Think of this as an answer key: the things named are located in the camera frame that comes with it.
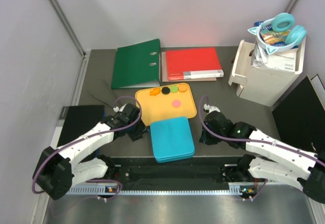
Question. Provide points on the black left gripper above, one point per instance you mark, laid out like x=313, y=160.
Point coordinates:
x=141, y=128

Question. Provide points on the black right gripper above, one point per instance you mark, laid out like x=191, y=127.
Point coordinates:
x=205, y=139

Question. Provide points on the yellow plastic tray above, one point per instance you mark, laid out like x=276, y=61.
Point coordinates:
x=159, y=107

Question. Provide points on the metal kitchen tongs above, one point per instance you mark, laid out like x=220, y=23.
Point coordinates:
x=103, y=94

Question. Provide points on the teal tin lid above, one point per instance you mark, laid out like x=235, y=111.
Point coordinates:
x=172, y=137

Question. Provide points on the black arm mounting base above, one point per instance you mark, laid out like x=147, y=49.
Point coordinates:
x=217, y=169

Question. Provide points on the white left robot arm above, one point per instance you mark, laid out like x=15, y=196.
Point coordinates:
x=60, y=169

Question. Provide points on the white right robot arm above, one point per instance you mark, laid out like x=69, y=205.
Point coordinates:
x=267, y=158

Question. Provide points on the orange fish-shaped cookie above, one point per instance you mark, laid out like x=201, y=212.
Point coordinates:
x=155, y=91

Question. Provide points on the pink round cookie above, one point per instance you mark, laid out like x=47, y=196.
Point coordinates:
x=176, y=103

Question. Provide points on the orange round cookie top right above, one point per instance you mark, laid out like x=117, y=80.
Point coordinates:
x=182, y=87

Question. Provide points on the green round cookie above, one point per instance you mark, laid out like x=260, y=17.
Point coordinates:
x=173, y=89

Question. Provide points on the teal cookie tin box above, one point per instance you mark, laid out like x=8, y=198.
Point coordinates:
x=172, y=159

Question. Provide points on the black notebook at left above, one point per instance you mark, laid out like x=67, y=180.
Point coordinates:
x=74, y=121

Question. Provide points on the red folder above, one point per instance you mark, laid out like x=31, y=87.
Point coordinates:
x=193, y=63

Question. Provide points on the white storage cabinet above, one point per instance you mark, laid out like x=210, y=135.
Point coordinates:
x=263, y=86

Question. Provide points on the black binder at right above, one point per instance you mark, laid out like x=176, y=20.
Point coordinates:
x=299, y=118

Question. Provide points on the teal cat-ear headphones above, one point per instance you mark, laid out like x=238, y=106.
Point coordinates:
x=284, y=26

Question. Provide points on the green ring binder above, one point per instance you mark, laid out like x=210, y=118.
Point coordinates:
x=137, y=66

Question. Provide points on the white cable duct rail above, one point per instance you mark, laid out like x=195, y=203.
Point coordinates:
x=110, y=190

